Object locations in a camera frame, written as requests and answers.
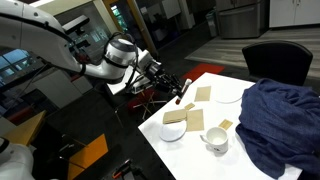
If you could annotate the orange panel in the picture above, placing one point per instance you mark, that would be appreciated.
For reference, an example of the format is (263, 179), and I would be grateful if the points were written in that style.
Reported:
(87, 155)

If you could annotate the large cardboard piece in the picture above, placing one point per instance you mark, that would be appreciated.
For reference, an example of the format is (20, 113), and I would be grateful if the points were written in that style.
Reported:
(174, 116)

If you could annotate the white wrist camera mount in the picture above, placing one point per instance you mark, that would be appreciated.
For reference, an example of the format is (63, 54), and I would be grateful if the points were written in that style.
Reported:
(138, 85)

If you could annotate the computer monitor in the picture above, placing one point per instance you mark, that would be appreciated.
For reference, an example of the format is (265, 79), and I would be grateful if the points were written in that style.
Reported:
(13, 57)

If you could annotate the black orange clamp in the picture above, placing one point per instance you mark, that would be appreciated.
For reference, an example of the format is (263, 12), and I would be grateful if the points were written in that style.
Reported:
(121, 170)

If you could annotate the black chair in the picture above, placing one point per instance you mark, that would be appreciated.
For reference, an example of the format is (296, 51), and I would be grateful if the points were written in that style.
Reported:
(276, 61)

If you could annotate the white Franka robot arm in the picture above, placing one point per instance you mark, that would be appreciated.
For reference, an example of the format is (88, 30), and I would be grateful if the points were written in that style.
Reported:
(33, 36)

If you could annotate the grey trash bin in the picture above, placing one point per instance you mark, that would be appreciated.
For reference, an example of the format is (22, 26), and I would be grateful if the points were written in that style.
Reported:
(212, 23)

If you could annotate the wooden desk top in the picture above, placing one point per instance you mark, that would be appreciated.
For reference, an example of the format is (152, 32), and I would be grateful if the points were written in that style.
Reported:
(25, 128)

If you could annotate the white marker with red cap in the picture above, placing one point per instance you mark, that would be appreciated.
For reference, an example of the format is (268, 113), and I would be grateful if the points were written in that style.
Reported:
(185, 90)

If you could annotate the white floor cabinets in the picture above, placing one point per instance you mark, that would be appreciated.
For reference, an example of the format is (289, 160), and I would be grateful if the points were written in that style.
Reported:
(293, 13)

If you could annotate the yellow wooden post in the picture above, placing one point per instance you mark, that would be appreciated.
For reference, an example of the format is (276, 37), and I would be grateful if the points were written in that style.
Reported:
(140, 26)

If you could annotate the white round plate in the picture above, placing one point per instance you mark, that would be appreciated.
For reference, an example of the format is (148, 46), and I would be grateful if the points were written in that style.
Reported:
(228, 99)
(171, 133)

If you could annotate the stainless steel fridge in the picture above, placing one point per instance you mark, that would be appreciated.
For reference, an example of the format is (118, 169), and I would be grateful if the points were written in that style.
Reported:
(240, 20)

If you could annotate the dark blue cloth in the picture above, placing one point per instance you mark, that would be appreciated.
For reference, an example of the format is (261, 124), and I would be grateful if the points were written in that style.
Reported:
(280, 123)

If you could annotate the large brown paper sheet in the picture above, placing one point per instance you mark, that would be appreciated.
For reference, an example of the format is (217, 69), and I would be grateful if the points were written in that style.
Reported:
(195, 120)

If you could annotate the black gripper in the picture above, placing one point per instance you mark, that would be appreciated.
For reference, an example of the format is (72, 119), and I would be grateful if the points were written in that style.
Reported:
(160, 76)

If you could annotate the white ceramic mug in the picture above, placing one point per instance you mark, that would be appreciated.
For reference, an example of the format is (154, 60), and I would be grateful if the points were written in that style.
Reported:
(217, 138)

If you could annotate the red office chair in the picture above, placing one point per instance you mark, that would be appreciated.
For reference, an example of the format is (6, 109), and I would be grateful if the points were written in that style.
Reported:
(146, 100)

